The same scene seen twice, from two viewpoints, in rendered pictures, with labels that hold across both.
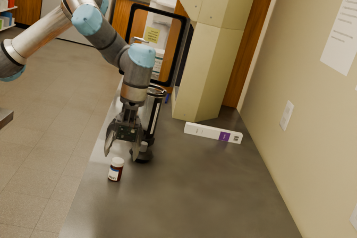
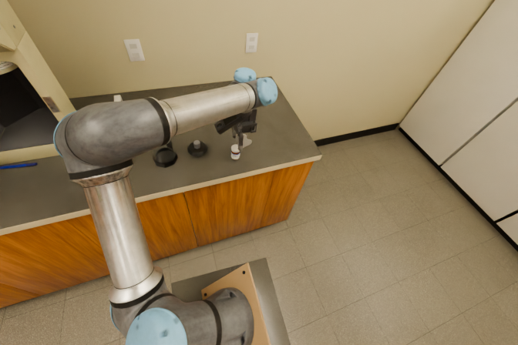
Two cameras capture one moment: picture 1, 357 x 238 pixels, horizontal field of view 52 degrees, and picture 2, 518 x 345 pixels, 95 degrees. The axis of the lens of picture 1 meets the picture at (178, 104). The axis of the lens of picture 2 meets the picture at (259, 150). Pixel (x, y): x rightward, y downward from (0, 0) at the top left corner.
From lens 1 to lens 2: 143 cm
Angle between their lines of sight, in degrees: 88
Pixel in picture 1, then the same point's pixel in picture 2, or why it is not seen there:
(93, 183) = (249, 164)
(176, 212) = not seen: hidden behind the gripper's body
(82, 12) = (272, 88)
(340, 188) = (230, 47)
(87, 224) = (284, 152)
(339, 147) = (216, 31)
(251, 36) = not seen: outside the picture
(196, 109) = not seen: hidden behind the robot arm
